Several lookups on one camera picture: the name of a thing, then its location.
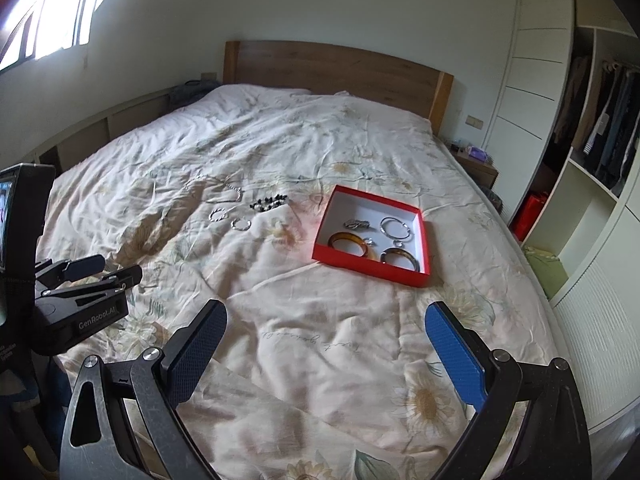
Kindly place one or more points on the brown tortoiseshell bangle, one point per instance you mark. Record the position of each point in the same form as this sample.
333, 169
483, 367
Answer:
395, 251

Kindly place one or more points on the white wardrobe doors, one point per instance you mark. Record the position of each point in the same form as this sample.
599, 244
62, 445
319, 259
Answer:
535, 70

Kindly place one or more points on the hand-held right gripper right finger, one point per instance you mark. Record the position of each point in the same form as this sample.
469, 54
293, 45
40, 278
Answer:
457, 355

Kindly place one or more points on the window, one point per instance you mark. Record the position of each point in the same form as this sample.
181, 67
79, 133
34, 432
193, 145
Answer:
55, 5

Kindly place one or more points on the wall socket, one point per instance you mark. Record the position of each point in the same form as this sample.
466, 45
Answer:
210, 76

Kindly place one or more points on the dark bag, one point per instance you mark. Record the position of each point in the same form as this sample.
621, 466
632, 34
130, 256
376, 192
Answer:
192, 92

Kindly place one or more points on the green cloth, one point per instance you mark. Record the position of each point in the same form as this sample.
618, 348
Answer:
545, 266

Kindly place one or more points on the open white closet shelves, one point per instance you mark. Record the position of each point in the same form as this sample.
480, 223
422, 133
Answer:
590, 240

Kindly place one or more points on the wooden nightstand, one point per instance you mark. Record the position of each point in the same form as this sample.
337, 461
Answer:
480, 170

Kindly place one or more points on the thin silver hoop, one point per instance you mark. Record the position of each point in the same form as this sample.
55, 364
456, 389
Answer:
234, 225

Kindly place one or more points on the hanging clothes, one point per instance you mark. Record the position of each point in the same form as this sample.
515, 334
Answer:
610, 120

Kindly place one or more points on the silver metal bangle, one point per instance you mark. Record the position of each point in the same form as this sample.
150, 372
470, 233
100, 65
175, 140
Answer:
382, 227

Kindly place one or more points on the wooden headboard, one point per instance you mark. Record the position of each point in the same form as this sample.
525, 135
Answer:
340, 72

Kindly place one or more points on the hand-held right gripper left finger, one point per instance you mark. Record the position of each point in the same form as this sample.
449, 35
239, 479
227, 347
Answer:
197, 355

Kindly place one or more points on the low bedside cabinet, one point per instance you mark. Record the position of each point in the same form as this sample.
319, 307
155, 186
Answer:
105, 127

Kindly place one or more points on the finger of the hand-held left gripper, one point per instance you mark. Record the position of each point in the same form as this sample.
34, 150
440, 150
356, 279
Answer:
110, 281
80, 267

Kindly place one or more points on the purple case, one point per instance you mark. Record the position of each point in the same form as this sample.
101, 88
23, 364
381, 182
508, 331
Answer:
477, 152

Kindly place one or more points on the red bag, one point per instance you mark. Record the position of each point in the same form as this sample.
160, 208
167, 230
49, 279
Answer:
530, 215

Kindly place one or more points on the amber resin bangle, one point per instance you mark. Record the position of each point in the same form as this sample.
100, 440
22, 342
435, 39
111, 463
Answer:
340, 236

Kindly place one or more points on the wall switch plate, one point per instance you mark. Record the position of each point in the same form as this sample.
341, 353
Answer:
474, 121

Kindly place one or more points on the red cardboard box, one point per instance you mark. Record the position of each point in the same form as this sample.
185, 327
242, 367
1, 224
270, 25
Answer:
350, 262

